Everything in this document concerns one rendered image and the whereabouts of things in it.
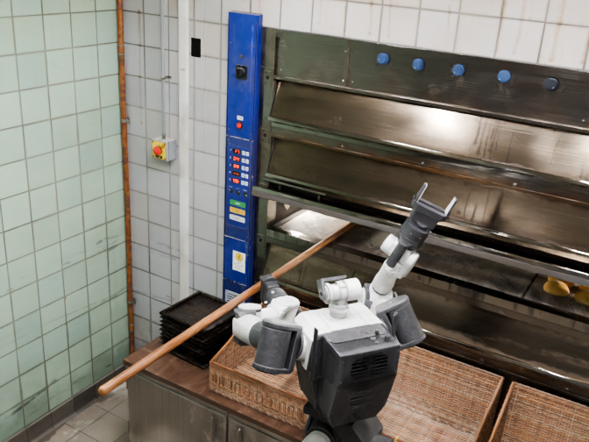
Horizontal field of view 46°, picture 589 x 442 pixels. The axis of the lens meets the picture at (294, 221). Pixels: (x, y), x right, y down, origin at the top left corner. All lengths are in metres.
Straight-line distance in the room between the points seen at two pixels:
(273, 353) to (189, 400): 1.25
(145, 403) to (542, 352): 1.81
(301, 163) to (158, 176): 0.88
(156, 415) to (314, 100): 1.64
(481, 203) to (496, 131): 0.29
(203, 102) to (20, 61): 0.81
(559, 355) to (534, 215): 0.57
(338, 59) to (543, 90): 0.82
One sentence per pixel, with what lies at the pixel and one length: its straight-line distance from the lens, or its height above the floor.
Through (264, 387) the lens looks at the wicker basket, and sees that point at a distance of 2.97.
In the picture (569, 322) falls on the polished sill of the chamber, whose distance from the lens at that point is 2.86.
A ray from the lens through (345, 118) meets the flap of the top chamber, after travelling 2.91.
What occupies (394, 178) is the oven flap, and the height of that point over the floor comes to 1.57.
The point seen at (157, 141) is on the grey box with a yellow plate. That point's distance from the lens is 3.45.
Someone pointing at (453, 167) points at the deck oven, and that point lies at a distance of 2.77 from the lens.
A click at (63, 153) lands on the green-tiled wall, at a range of 3.45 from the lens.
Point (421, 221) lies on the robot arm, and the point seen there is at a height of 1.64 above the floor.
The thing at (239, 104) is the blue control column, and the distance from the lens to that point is 3.15.
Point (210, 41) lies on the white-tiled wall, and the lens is 3.24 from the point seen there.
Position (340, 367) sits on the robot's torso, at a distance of 1.97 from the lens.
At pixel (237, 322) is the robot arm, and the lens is 2.23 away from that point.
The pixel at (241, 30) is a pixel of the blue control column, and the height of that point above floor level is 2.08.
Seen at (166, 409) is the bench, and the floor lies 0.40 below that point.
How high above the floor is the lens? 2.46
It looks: 22 degrees down
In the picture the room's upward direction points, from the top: 4 degrees clockwise
